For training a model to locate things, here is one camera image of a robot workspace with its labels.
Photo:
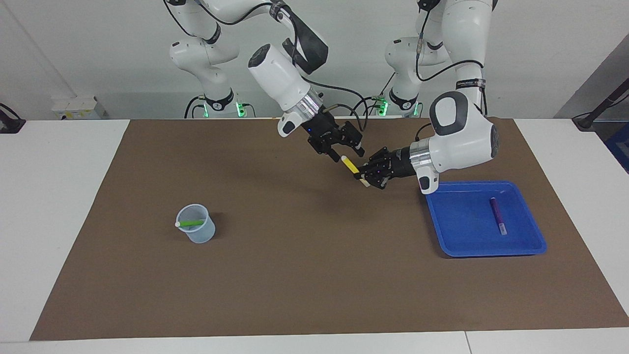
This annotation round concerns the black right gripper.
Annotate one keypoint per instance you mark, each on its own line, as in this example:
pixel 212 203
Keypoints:
pixel 324 132

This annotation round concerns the black clamp mount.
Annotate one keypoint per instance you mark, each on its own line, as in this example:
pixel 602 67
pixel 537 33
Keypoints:
pixel 10 123

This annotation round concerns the blue plastic tray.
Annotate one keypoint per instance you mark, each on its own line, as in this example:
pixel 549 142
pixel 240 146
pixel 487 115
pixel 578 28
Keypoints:
pixel 462 246

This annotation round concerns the green pen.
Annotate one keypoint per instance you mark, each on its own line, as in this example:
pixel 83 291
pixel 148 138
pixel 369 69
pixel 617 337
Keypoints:
pixel 191 223

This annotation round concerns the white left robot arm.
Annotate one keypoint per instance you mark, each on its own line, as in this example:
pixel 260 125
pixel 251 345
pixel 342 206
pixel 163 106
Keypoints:
pixel 462 142

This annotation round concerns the purple pen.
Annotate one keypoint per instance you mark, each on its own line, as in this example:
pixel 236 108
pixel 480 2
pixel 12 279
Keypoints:
pixel 497 214

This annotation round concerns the yellow pen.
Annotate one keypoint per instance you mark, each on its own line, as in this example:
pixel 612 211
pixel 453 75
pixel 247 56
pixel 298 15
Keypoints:
pixel 350 164

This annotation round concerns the black stand pole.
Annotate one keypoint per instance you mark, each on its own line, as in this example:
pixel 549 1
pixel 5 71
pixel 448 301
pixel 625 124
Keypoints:
pixel 602 105

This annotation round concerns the translucent plastic cup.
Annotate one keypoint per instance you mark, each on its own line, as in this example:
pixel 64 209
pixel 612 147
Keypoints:
pixel 201 236

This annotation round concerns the blue crate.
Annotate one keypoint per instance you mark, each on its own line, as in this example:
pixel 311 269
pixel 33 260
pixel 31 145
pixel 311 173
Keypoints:
pixel 620 147

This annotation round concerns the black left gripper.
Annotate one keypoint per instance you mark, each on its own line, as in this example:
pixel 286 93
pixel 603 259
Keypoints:
pixel 403 164

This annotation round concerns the brown table mat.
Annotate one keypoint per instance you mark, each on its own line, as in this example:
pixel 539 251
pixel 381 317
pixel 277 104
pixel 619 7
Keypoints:
pixel 314 285

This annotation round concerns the white wall socket box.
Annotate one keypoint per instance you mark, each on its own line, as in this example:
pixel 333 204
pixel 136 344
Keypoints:
pixel 78 108

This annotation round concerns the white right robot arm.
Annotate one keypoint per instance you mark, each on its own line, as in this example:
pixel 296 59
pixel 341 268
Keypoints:
pixel 280 78

